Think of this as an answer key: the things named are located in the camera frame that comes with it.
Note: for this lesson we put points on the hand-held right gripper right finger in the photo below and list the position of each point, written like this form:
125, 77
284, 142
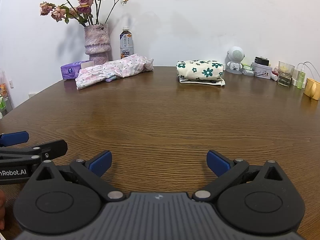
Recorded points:
217, 163

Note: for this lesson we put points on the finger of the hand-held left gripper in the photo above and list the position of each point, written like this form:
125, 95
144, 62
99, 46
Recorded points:
15, 138
50, 148

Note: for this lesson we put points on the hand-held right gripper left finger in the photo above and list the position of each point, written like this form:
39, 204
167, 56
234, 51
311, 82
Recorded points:
101, 163

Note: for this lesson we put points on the pink floral dress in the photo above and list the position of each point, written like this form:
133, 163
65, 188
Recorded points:
120, 67

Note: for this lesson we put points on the shelf with colourful packets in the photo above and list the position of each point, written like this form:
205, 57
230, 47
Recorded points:
3, 100

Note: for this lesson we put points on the purple tissue pack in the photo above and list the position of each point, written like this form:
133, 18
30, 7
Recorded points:
71, 71

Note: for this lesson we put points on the white folded cloth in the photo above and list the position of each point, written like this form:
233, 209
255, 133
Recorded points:
200, 82

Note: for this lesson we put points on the pastel blue pink cloth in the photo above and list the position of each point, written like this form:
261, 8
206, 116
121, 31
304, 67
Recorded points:
110, 79

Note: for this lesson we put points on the folded cream green-flower cloth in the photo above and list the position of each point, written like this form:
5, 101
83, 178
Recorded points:
200, 68

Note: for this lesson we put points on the small green white box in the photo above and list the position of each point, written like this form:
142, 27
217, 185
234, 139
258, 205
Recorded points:
247, 67

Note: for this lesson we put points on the small red white tube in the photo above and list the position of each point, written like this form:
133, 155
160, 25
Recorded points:
274, 76

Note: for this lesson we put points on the white round robot speaker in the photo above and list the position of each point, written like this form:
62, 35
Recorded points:
235, 57

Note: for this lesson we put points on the glass cup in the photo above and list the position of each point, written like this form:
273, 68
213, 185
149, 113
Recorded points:
285, 76

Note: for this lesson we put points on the purple ceramic vase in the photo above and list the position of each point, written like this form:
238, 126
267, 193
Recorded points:
96, 42

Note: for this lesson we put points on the green spray bottle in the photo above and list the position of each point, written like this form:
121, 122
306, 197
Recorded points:
300, 78

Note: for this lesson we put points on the yellow mug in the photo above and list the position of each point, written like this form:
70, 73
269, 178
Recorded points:
312, 90

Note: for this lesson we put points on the plastic tea bottle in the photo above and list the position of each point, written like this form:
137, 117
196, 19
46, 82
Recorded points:
125, 43

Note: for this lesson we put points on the white wall socket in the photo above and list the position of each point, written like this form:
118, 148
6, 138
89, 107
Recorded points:
32, 95
10, 83

